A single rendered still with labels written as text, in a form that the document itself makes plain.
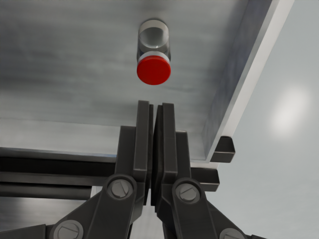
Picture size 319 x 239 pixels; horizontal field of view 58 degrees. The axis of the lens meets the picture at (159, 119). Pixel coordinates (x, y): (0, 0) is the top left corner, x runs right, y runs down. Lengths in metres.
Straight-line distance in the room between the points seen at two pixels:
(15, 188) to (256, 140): 1.54
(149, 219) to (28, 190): 0.18
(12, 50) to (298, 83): 1.40
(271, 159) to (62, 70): 1.79
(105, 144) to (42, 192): 0.11
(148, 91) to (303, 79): 1.32
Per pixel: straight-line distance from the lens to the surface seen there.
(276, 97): 1.55
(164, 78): 0.18
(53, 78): 0.25
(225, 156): 0.29
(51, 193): 0.34
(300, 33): 1.36
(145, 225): 0.46
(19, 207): 0.44
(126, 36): 0.21
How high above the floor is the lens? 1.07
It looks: 44 degrees down
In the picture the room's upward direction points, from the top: 179 degrees clockwise
